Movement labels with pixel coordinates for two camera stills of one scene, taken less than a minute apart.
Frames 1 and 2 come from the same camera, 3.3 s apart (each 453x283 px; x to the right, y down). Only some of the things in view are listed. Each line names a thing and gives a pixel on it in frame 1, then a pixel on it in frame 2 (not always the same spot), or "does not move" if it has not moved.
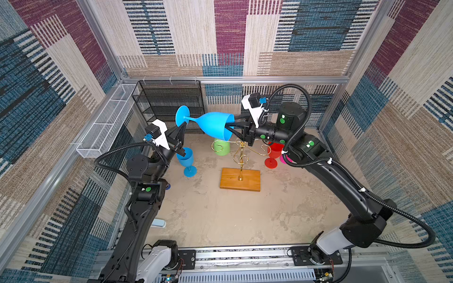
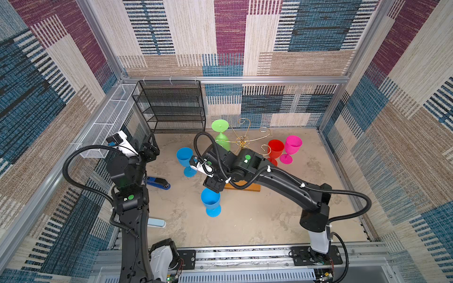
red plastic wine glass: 274,151 does not move
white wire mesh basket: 108,121 does not move
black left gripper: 174,145 -> 153,151
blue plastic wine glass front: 187,161 does not move
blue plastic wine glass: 213,123 -> 211,200
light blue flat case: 158,223 does not move
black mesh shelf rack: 160,99 does not move
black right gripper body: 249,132 -> 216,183
